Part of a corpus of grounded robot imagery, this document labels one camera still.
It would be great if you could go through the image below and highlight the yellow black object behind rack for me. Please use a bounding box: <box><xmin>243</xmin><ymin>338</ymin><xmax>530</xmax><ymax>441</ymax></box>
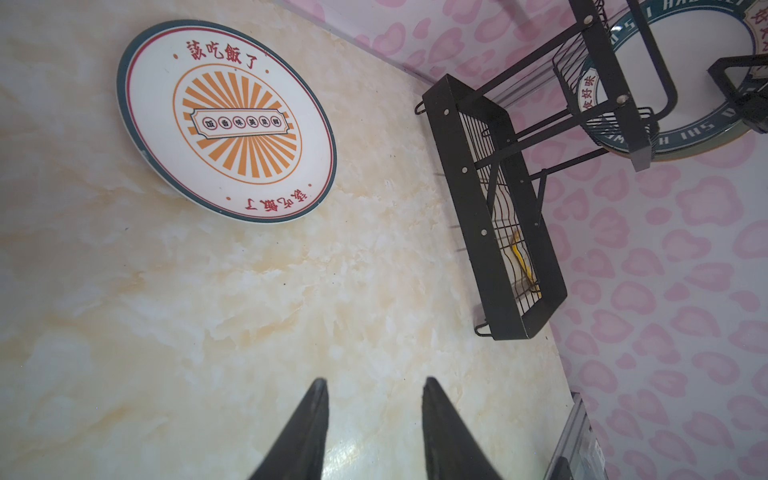
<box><xmin>511</xmin><ymin>230</ymin><xmax>541</xmax><ymax>296</ymax></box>

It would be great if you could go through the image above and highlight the green rim lettered plate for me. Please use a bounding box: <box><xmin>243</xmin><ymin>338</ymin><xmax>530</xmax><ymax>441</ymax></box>
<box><xmin>608</xmin><ymin>1</ymin><xmax>767</xmax><ymax>161</ymax></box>

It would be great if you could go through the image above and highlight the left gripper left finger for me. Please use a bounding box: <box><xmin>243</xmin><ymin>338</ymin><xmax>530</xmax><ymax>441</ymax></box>
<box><xmin>250</xmin><ymin>377</ymin><xmax>330</xmax><ymax>480</ymax></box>

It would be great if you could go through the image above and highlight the black wire dish rack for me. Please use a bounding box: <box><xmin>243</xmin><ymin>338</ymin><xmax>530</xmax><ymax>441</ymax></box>
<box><xmin>415</xmin><ymin>1</ymin><xmax>678</xmax><ymax>341</ymax></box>

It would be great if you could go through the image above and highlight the small orange sunburst plate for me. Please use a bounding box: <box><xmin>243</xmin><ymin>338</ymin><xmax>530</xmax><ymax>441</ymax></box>
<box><xmin>116</xmin><ymin>20</ymin><xmax>338</xmax><ymax>224</ymax></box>

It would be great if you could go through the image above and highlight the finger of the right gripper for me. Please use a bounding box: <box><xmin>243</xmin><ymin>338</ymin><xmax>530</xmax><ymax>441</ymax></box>
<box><xmin>707</xmin><ymin>53</ymin><xmax>768</xmax><ymax>134</ymax></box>

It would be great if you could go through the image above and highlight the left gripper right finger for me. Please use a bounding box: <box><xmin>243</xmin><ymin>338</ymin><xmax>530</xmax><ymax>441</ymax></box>
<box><xmin>422</xmin><ymin>377</ymin><xmax>501</xmax><ymax>479</ymax></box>

